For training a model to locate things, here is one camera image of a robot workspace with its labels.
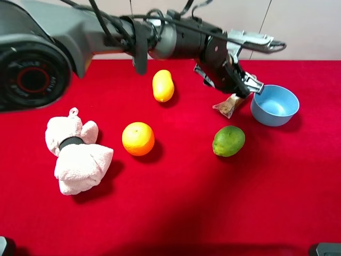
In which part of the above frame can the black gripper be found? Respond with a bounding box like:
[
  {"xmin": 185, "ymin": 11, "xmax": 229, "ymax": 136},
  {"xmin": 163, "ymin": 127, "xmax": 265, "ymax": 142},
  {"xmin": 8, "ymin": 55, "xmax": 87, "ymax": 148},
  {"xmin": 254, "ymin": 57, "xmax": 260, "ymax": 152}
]
[{"xmin": 197, "ymin": 37, "xmax": 264, "ymax": 98}]

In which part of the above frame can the clear snack packet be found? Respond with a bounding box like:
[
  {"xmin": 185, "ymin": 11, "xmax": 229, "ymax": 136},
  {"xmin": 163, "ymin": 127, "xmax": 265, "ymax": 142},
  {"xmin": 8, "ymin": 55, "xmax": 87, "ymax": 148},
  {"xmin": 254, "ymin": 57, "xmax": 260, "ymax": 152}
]
[{"xmin": 212, "ymin": 94, "xmax": 244, "ymax": 118}]

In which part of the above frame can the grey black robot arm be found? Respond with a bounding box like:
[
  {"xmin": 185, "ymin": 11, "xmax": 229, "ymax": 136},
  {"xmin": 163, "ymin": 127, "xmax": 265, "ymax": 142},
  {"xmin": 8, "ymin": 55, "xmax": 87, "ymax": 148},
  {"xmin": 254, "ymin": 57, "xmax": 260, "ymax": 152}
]
[{"xmin": 1, "ymin": 1, "xmax": 264, "ymax": 113}]

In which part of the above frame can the dark object bottom right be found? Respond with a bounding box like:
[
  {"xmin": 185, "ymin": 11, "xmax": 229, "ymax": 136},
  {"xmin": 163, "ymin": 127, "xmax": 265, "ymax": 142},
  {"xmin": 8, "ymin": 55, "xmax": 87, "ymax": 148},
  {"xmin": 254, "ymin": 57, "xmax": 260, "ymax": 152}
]
[{"xmin": 308, "ymin": 243, "xmax": 341, "ymax": 256}]

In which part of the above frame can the dark object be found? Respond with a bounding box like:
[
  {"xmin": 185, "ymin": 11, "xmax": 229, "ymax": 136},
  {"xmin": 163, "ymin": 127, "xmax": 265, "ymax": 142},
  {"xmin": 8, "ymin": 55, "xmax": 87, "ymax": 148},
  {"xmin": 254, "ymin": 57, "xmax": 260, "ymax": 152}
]
[
  {"xmin": 308, "ymin": 243, "xmax": 341, "ymax": 256},
  {"xmin": 0, "ymin": 236, "xmax": 16, "ymax": 256}
]

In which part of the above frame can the dark object bottom left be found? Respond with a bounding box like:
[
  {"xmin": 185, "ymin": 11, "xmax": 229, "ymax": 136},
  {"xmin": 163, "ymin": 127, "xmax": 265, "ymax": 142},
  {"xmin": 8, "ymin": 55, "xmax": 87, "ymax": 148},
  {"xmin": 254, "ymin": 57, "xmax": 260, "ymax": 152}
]
[{"xmin": 0, "ymin": 236, "xmax": 16, "ymax": 256}]

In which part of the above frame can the blue bowl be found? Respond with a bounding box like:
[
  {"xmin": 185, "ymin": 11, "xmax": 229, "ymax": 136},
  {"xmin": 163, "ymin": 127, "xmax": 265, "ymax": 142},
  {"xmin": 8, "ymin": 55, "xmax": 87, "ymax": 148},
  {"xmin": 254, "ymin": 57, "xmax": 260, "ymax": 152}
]
[{"xmin": 250, "ymin": 85, "xmax": 300, "ymax": 127}]

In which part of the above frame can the green lime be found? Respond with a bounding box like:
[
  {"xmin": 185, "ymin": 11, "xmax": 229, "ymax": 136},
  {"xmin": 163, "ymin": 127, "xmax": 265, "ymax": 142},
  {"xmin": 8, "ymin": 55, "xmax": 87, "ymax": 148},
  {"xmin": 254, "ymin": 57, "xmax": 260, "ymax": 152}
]
[{"xmin": 212, "ymin": 125, "xmax": 245, "ymax": 157}]

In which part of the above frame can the yellow mango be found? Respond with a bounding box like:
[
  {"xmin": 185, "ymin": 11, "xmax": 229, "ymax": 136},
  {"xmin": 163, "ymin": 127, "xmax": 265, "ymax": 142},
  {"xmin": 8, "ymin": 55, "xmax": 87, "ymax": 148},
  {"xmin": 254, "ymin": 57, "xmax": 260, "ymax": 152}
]
[{"xmin": 152, "ymin": 69, "xmax": 175, "ymax": 102}]

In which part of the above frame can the orange fruit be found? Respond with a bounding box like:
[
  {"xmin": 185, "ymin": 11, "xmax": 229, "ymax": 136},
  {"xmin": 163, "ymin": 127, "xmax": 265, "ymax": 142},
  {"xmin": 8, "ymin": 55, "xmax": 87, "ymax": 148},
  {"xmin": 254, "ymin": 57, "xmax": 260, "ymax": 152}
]
[{"xmin": 122, "ymin": 122, "xmax": 155, "ymax": 156}]

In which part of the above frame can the red velvet tablecloth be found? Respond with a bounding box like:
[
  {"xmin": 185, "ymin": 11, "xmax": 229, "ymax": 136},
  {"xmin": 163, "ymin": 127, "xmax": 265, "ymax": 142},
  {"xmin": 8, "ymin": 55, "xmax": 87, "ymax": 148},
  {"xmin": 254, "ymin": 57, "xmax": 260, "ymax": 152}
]
[{"xmin": 1, "ymin": 60, "xmax": 340, "ymax": 255}]

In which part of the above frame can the pink towel bundle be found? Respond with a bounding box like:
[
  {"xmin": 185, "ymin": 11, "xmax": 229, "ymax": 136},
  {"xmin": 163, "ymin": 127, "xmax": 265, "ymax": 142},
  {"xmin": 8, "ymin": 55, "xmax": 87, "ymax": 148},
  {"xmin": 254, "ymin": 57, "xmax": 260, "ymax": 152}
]
[{"xmin": 45, "ymin": 107, "xmax": 114, "ymax": 195}]

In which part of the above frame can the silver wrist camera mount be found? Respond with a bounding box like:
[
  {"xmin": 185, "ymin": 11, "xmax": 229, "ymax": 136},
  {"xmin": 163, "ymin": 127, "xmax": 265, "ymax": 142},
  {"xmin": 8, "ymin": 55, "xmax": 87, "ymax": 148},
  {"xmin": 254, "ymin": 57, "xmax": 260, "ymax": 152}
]
[{"xmin": 226, "ymin": 30, "xmax": 287, "ymax": 63}]

